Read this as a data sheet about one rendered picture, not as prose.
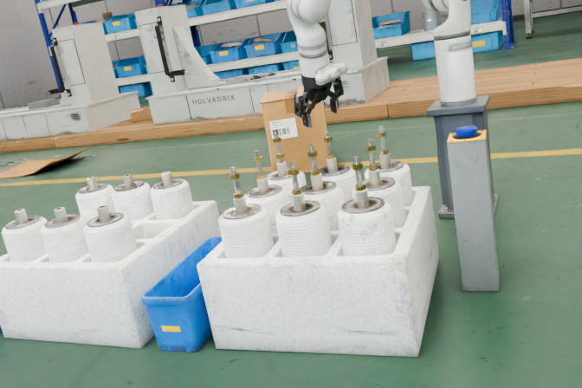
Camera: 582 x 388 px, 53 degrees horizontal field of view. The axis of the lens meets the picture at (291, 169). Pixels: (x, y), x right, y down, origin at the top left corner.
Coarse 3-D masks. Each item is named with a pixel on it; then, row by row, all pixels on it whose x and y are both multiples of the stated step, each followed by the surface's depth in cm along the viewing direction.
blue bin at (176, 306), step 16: (208, 240) 137; (192, 256) 130; (176, 272) 124; (192, 272) 130; (160, 288) 118; (176, 288) 123; (192, 288) 129; (144, 304) 112; (160, 304) 111; (176, 304) 109; (192, 304) 111; (160, 320) 113; (176, 320) 111; (192, 320) 111; (208, 320) 116; (160, 336) 114; (176, 336) 113; (192, 336) 111; (208, 336) 116
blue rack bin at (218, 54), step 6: (222, 42) 672; (228, 42) 684; (246, 42) 650; (216, 48) 658; (222, 48) 670; (228, 48) 634; (234, 48) 631; (240, 48) 637; (210, 54) 646; (216, 54) 643; (222, 54) 640; (228, 54) 637; (234, 54) 634; (240, 54) 637; (246, 54) 650; (216, 60) 646; (222, 60) 643; (228, 60) 640; (234, 60) 638
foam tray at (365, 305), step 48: (336, 240) 107; (432, 240) 125; (240, 288) 106; (288, 288) 103; (336, 288) 99; (384, 288) 96; (240, 336) 109; (288, 336) 106; (336, 336) 102; (384, 336) 99
